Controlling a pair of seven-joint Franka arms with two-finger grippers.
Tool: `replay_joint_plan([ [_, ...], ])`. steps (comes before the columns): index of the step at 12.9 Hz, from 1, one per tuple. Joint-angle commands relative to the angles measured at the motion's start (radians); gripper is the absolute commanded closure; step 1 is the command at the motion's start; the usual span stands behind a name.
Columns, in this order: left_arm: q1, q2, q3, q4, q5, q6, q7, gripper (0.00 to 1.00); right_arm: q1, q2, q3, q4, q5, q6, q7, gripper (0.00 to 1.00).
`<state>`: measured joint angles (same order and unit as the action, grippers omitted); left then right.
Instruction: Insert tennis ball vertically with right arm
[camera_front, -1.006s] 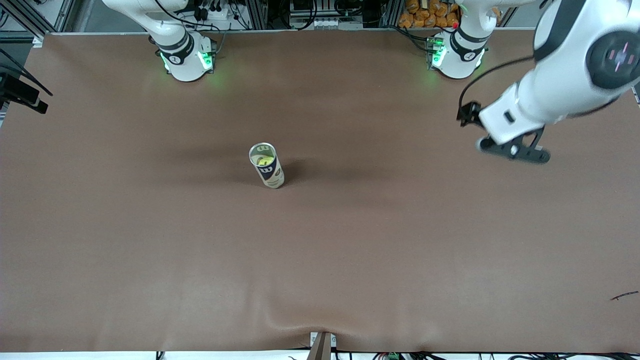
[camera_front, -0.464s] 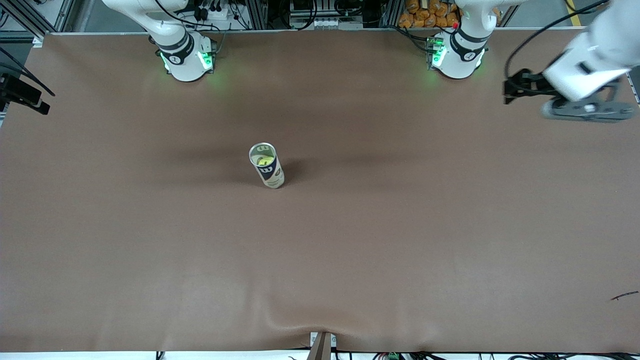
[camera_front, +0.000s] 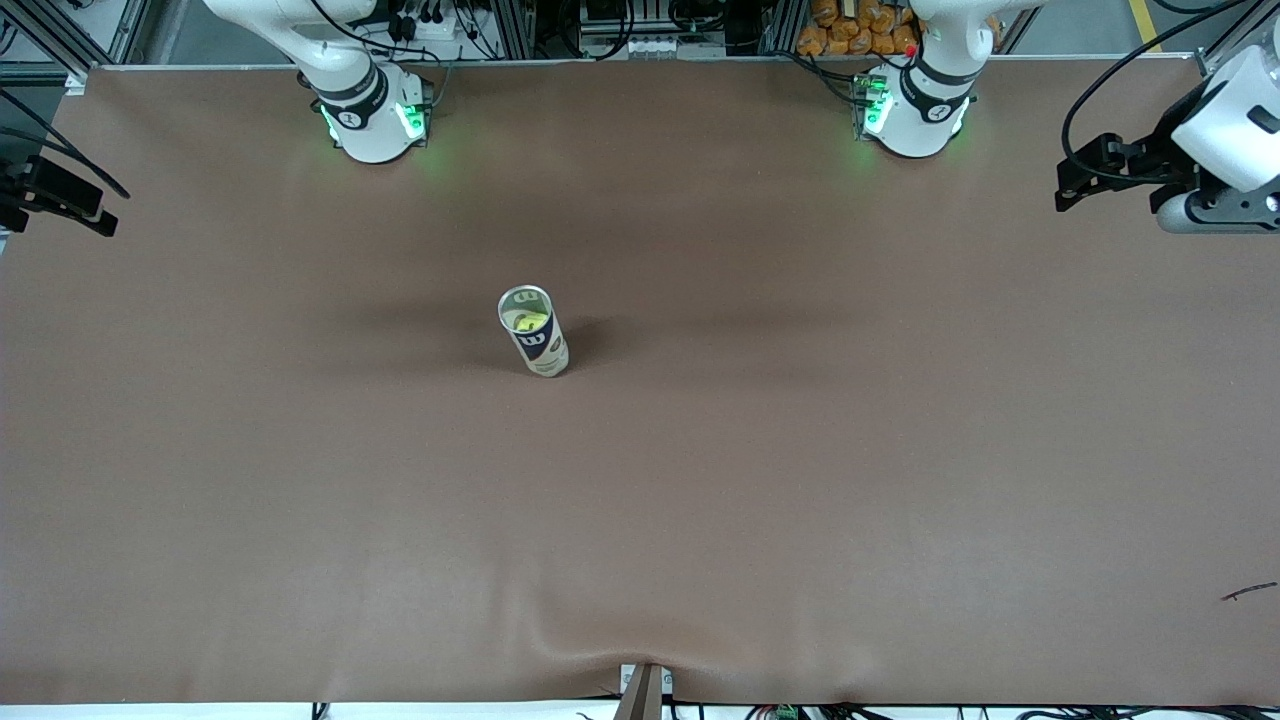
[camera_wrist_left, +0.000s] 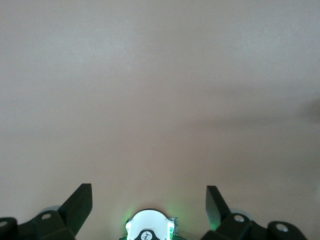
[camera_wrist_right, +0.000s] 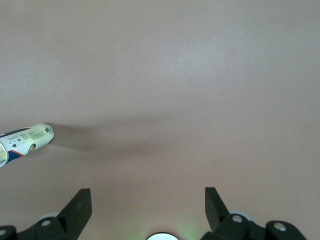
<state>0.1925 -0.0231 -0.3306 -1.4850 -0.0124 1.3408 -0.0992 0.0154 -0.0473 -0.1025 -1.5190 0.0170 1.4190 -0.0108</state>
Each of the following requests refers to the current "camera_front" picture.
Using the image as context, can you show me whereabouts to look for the Wilson tennis ball can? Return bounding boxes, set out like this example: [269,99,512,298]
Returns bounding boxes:
[497,285,571,379]

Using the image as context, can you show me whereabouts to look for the pile of orange objects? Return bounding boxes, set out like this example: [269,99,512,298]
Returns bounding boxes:
[797,0,923,57]

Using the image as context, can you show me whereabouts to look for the white power strip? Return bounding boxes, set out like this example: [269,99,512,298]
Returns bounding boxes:
[385,5,471,51]

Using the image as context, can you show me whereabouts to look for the brown table mat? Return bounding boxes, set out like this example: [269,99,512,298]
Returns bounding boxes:
[0,58,1280,707]

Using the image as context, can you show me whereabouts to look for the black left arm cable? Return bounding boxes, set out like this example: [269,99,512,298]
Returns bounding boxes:
[1062,0,1280,186]

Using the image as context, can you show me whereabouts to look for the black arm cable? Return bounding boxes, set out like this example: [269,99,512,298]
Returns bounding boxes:
[0,88,131,199]
[1062,0,1280,186]

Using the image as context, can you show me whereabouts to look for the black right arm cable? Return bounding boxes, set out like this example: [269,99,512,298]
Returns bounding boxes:
[0,88,131,199]

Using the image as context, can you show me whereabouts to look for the aluminium frame post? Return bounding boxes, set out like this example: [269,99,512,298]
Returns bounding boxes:
[495,0,537,59]
[762,0,801,56]

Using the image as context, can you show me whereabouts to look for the camera mount post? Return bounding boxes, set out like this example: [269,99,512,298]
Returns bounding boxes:
[615,662,674,720]

